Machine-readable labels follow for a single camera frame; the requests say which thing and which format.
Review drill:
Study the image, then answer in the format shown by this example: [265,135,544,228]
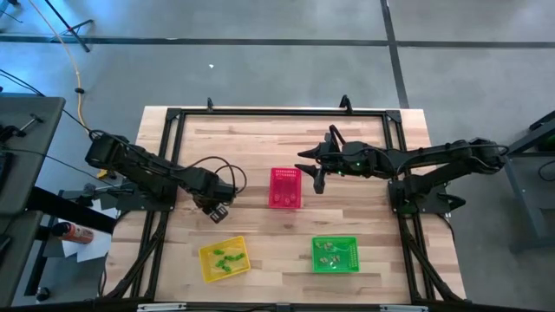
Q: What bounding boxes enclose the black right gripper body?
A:
[311,129,394,196]

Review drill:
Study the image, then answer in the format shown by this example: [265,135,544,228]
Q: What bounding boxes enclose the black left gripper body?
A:
[190,167,238,210]

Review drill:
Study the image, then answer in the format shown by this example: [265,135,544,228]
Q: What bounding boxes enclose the red plastic basket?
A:
[267,166,304,211]

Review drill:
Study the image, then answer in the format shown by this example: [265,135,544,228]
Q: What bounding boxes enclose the yellow plastic basket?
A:
[198,235,252,284]

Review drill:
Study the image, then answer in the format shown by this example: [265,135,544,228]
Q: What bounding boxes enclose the green plastic basket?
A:
[310,235,361,275]

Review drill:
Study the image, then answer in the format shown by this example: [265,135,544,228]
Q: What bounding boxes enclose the white paper sheets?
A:
[59,198,119,263]

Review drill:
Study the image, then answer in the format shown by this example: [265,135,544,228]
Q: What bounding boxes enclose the orange bottle black cap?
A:
[51,221,95,245]

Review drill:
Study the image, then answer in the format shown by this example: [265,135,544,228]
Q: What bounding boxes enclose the black desk beam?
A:
[24,185,119,236]

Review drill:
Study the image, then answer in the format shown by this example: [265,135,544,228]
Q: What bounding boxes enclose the gray cart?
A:
[502,108,555,255]

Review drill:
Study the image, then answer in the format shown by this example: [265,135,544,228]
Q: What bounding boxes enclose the gray desk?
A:
[0,210,44,308]
[0,94,67,218]

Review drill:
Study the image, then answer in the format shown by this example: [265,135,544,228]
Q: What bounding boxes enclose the black clamp tool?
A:
[0,112,45,142]

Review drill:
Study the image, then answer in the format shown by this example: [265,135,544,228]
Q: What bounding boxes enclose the black stand legs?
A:
[42,0,95,54]

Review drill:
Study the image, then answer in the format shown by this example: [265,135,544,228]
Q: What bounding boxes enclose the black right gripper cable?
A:
[328,124,349,147]

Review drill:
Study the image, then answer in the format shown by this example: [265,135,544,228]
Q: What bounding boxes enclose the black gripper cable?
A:
[328,124,349,147]
[181,154,249,196]

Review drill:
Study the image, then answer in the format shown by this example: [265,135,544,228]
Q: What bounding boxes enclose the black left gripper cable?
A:
[181,154,249,196]

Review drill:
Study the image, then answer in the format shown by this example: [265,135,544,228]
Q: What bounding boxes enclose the black aluminium table frame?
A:
[98,106,468,307]

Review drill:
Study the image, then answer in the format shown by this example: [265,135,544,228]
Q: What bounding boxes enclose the silver aluminium bracket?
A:
[379,304,429,312]
[136,302,188,312]

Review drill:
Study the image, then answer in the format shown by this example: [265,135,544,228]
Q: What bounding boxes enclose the yellow cable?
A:
[27,0,86,126]

